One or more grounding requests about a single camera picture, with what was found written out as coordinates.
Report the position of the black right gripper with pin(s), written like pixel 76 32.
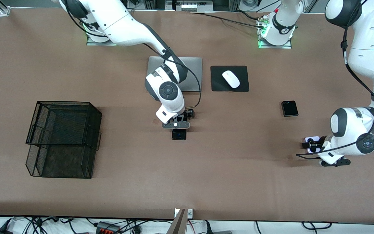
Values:
pixel 187 114

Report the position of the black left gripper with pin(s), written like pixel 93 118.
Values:
pixel 317 145

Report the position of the lavender flip phone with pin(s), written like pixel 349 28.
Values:
pixel 312 151

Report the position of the black bar smartphone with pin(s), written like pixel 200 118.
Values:
pixel 179 135

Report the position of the black flip phone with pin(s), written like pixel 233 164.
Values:
pixel 289 108

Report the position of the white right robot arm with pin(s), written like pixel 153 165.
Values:
pixel 125 26

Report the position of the black mouse pad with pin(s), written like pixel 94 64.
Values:
pixel 218 84

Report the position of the silver closed laptop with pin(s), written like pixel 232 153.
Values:
pixel 194 71

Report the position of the white computer mouse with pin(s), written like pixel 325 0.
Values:
pixel 231 79

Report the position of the white power strip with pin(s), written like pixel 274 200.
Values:
pixel 190 6

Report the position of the black mesh two-tier tray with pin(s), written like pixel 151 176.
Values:
pixel 63 139

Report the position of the black orange power strip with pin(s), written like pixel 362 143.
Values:
pixel 107 228

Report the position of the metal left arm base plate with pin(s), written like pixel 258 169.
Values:
pixel 274 46

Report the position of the aluminium frame post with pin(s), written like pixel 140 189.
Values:
pixel 179 224

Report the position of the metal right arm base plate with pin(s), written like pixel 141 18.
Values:
pixel 96 43

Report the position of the aluminium frame profile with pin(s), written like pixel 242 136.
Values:
pixel 2 9

